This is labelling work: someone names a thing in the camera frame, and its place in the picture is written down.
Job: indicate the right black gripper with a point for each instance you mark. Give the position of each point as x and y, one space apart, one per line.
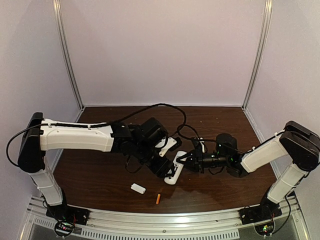
195 160

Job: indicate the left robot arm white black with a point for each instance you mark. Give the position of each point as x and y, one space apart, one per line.
43 134

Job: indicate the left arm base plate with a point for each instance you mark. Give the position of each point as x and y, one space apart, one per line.
69 214

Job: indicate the right circuit board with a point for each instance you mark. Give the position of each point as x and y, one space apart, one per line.
265 229

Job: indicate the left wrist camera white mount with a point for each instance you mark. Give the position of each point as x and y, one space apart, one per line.
168 144

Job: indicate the white remote control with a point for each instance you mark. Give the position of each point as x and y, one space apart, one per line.
178 165

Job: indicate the front aluminium rail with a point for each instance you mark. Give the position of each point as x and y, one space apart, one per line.
114 225

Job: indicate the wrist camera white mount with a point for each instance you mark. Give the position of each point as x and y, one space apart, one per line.
168 144
199 143

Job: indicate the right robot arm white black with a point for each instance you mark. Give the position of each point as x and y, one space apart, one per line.
294 140

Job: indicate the circuit board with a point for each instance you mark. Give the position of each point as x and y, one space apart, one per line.
63 229
265 229

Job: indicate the left aluminium corner post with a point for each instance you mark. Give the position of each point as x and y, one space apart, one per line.
66 54

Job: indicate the right aluminium corner post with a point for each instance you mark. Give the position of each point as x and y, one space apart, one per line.
263 37

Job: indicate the aluminium corner post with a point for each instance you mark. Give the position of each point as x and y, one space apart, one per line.
263 37
66 54

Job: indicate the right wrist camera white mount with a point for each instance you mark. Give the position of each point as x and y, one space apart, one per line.
199 143

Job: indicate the left circuit board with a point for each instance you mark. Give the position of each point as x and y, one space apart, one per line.
63 229

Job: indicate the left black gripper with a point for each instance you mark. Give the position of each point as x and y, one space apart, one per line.
161 169

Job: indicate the orange battery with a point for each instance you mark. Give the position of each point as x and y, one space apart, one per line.
158 199

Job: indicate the white battery cover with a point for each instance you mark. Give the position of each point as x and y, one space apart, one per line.
138 188

